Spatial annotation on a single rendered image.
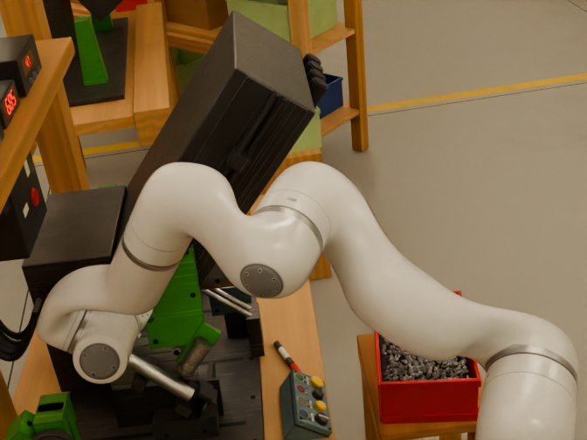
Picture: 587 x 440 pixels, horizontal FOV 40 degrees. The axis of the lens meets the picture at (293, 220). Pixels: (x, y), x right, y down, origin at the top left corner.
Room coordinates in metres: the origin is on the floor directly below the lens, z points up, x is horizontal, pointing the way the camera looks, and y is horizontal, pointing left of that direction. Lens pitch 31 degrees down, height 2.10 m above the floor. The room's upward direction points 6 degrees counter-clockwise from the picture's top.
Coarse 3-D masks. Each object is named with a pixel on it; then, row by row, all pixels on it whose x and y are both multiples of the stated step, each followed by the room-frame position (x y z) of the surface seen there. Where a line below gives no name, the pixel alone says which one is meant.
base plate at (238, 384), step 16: (208, 304) 1.63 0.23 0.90; (208, 320) 1.57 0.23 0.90; (224, 320) 1.56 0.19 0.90; (224, 336) 1.50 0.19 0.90; (224, 352) 1.44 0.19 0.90; (240, 352) 1.44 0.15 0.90; (224, 368) 1.39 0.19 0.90; (240, 368) 1.38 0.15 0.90; (256, 368) 1.37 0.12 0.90; (224, 384) 1.33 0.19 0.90; (240, 384) 1.33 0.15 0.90; (256, 384) 1.32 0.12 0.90; (80, 400) 1.33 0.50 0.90; (96, 400) 1.33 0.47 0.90; (112, 400) 1.32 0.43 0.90; (224, 400) 1.29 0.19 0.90; (240, 400) 1.28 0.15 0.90; (256, 400) 1.28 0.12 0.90; (80, 416) 1.28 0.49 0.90; (96, 416) 1.28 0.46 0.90; (112, 416) 1.27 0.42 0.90; (224, 416) 1.24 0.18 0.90; (240, 416) 1.23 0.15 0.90; (256, 416) 1.23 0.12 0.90; (80, 432) 1.24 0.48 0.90; (96, 432) 1.23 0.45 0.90; (112, 432) 1.23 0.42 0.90; (128, 432) 1.22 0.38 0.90; (144, 432) 1.22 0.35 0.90; (224, 432) 1.19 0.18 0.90; (240, 432) 1.19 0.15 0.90; (256, 432) 1.18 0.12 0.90
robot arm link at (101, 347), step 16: (96, 320) 1.04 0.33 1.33; (112, 320) 1.05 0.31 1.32; (128, 320) 1.07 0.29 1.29; (80, 336) 1.01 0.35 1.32; (96, 336) 0.99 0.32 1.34; (112, 336) 0.99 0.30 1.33; (128, 336) 1.03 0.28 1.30; (80, 352) 0.98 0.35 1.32; (96, 352) 0.98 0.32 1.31; (112, 352) 0.98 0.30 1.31; (128, 352) 1.00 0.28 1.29; (80, 368) 0.97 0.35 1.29; (96, 368) 0.97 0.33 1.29; (112, 368) 0.97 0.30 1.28
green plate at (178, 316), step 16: (192, 256) 1.32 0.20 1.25; (176, 272) 1.31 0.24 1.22; (192, 272) 1.31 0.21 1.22; (176, 288) 1.30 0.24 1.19; (192, 288) 1.30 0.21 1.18; (160, 304) 1.29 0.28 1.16; (176, 304) 1.29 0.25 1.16; (192, 304) 1.29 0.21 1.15; (160, 320) 1.28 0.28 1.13; (176, 320) 1.28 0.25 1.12; (192, 320) 1.28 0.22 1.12; (160, 336) 1.28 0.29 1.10; (176, 336) 1.28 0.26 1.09; (192, 336) 1.28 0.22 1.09
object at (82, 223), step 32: (64, 192) 1.66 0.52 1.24; (96, 192) 1.64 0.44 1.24; (64, 224) 1.51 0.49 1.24; (96, 224) 1.49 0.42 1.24; (32, 256) 1.40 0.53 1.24; (64, 256) 1.38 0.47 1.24; (96, 256) 1.37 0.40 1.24; (32, 288) 1.36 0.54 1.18; (64, 352) 1.36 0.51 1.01; (64, 384) 1.36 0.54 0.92; (96, 384) 1.36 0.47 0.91
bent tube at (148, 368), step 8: (128, 360) 1.24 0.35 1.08; (136, 360) 1.24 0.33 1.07; (144, 360) 1.25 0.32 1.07; (136, 368) 1.23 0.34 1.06; (144, 368) 1.23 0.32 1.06; (152, 368) 1.23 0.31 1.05; (160, 368) 1.24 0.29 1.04; (144, 376) 1.23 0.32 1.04; (152, 376) 1.22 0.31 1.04; (160, 376) 1.23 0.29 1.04; (168, 376) 1.23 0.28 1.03; (160, 384) 1.22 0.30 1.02; (168, 384) 1.22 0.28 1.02; (176, 384) 1.22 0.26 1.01; (184, 384) 1.23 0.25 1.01; (176, 392) 1.21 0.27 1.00; (184, 392) 1.21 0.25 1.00; (192, 392) 1.22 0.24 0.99; (184, 400) 1.21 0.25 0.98
